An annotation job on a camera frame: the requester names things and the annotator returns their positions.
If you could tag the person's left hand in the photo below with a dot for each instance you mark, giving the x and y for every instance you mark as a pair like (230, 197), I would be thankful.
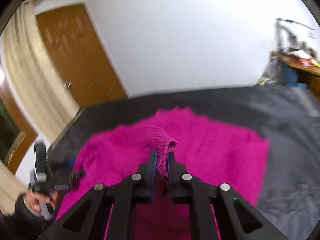
(32, 201)

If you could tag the blue bag under desk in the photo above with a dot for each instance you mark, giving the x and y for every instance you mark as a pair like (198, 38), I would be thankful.
(291, 78)

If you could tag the beige curtain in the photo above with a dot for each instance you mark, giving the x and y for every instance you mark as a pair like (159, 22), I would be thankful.
(38, 101)

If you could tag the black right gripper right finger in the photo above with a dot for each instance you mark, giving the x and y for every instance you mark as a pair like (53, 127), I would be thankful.
(216, 212)

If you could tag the dark grey bed sheet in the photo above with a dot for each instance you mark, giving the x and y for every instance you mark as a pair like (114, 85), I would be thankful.
(287, 116)

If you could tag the magenta knit sweater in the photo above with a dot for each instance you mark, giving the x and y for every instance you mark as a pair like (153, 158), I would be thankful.
(214, 151)

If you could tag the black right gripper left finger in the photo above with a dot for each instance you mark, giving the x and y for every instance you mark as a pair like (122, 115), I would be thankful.
(108, 212)

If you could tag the brown wooden door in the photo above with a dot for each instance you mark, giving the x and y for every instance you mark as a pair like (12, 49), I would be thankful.
(78, 55)

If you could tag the wooden desk with clutter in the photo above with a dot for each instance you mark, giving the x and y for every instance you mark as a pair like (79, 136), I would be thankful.
(307, 73)

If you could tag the black sleeved left forearm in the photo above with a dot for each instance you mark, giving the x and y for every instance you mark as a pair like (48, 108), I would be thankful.
(24, 223)

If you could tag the metal frame on desk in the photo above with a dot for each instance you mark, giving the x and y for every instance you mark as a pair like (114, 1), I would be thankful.
(293, 36)

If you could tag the dark window with wooden frame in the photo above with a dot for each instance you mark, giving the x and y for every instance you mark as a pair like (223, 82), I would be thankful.
(16, 133)

